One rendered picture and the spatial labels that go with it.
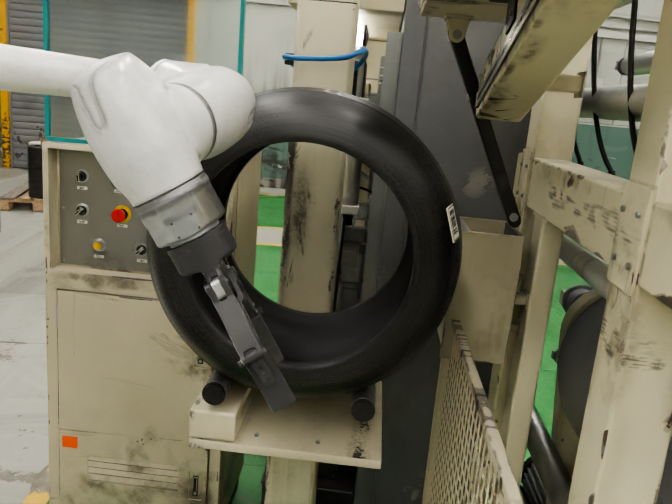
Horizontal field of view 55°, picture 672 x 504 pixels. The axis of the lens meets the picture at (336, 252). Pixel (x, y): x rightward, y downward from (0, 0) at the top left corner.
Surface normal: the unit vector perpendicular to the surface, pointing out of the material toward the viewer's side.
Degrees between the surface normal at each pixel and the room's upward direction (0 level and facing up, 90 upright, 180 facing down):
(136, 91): 64
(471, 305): 90
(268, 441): 0
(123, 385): 90
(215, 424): 90
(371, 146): 81
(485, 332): 90
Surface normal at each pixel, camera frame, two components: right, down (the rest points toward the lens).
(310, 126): -0.05, 0.04
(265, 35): 0.07, 0.24
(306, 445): 0.08, -0.97
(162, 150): 0.50, 0.10
